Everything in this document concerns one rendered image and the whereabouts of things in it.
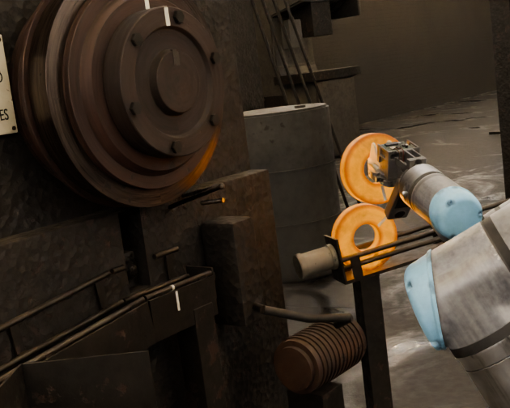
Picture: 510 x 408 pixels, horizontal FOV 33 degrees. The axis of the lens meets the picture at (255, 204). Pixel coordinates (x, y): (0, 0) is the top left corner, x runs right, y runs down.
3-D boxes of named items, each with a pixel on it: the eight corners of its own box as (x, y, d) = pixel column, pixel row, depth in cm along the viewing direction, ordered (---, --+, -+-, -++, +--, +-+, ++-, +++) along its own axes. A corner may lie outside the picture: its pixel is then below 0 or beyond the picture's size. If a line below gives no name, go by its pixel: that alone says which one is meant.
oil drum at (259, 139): (218, 281, 473) (195, 117, 459) (282, 254, 518) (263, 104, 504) (307, 287, 435) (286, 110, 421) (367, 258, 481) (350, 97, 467)
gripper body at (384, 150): (408, 138, 181) (436, 157, 170) (406, 176, 185) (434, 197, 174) (374, 142, 179) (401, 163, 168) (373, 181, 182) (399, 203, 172)
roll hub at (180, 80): (115, 168, 157) (91, 11, 153) (215, 146, 179) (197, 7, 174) (137, 167, 154) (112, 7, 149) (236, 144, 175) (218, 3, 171)
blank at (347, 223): (360, 282, 205) (366, 284, 201) (316, 237, 200) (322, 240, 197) (404, 234, 206) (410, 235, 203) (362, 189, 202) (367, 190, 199)
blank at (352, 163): (331, 143, 189) (337, 143, 185) (394, 125, 193) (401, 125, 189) (348, 211, 191) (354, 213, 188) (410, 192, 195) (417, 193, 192)
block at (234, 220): (210, 325, 198) (195, 222, 194) (231, 314, 204) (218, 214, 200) (246, 329, 191) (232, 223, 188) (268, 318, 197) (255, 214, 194)
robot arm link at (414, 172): (448, 210, 171) (404, 218, 168) (436, 201, 175) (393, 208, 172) (451, 167, 167) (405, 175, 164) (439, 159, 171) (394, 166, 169)
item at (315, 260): (295, 277, 201) (290, 252, 200) (331, 265, 203) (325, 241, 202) (304, 282, 195) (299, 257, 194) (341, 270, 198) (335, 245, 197)
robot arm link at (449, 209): (456, 253, 159) (430, 218, 154) (423, 226, 170) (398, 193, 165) (495, 220, 159) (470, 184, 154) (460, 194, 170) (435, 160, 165)
